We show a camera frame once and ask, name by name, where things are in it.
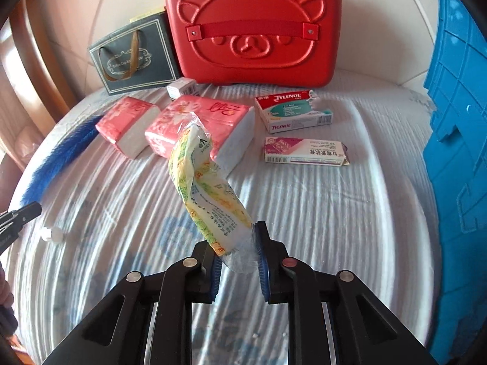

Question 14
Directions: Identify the pink white ointment box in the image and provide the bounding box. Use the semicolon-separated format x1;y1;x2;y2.
264;136;350;168

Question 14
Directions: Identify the large pink tissue pack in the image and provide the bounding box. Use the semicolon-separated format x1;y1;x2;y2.
145;95;255;173

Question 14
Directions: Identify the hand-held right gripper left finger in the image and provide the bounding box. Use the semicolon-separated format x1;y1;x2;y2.
41;241;223;365

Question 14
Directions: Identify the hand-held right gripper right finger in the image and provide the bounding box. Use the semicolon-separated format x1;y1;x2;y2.
253;221;438;365

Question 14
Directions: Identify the dark gift bag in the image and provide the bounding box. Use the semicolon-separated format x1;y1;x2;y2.
87;11;181;96

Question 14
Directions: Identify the blue plastic crate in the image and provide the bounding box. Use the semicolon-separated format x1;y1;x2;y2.
422;0;487;365

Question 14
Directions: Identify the blue feather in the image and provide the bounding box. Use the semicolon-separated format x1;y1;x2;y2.
21;114;101;208

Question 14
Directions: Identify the small white box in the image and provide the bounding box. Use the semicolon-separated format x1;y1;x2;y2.
166;77;200;101

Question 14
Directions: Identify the wooden bed frame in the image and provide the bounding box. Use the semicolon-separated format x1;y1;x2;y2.
0;0;79;183

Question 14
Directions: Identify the white quilted bed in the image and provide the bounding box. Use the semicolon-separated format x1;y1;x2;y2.
8;72;442;365

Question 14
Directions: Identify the white red medicine box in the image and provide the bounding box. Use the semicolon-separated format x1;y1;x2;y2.
255;89;335;134

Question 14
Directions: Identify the yellow green tissue pack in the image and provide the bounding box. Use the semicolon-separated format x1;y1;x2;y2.
168;111;255;274

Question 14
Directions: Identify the small pink tissue pack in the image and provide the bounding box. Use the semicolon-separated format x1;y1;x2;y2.
95;96;160;159

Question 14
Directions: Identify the red bear-face case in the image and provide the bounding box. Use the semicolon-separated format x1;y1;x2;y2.
165;0;345;86

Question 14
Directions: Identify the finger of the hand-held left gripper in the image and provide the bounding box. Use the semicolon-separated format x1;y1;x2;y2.
0;202;43;252

